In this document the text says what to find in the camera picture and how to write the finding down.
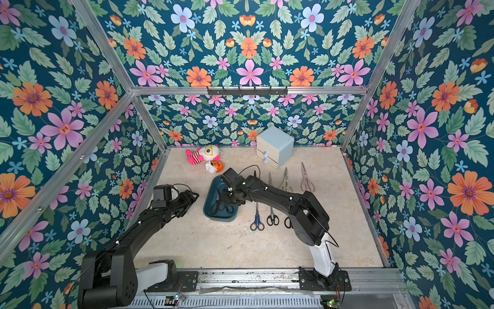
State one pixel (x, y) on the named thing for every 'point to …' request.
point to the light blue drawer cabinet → (274, 146)
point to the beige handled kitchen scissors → (305, 185)
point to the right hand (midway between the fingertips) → (224, 200)
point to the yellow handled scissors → (255, 174)
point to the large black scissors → (287, 223)
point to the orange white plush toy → (214, 167)
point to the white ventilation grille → (220, 301)
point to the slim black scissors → (273, 219)
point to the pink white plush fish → (207, 152)
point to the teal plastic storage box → (210, 200)
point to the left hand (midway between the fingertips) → (198, 196)
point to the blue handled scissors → (257, 223)
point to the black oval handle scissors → (220, 205)
